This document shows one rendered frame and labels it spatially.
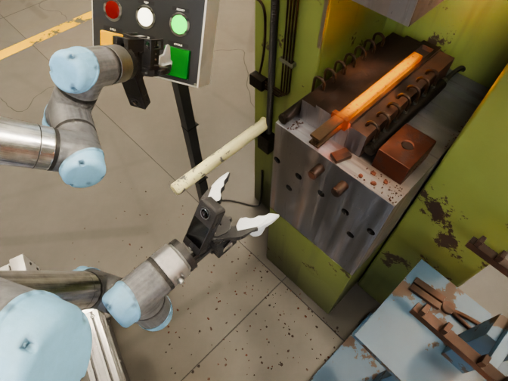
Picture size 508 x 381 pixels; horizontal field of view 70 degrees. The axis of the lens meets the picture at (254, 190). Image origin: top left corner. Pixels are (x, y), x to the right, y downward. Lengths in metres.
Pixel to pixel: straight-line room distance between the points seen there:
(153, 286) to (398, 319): 0.64
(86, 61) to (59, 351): 0.48
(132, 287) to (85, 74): 0.38
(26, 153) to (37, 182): 1.65
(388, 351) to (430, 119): 0.61
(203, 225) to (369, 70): 0.65
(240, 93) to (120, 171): 0.92
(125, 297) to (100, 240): 1.30
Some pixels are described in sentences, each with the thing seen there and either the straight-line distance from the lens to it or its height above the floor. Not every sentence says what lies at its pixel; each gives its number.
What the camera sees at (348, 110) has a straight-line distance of 0.94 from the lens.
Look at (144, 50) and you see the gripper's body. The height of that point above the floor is 1.14.
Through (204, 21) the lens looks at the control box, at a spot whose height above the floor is 1.11.
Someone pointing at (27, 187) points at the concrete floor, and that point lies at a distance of 2.33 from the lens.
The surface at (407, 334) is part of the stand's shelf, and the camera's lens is 1.05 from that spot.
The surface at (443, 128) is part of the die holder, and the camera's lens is 1.12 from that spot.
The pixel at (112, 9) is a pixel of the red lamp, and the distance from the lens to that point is 1.16.
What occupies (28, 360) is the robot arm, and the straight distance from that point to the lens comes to 0.40.
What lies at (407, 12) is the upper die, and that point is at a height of 1.29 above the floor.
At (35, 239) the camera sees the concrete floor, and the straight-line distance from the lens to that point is 2.12.
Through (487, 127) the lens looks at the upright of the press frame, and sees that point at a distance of 0.94.
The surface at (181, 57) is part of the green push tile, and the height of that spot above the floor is 1.03.
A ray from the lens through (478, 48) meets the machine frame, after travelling 1.27.
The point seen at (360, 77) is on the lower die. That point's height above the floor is 0.99.
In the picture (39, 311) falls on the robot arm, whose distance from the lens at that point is 0.42.
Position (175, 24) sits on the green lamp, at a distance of 1.06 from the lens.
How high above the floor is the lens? 1.64
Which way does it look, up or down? 56 degrees down
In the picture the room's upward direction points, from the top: straight up
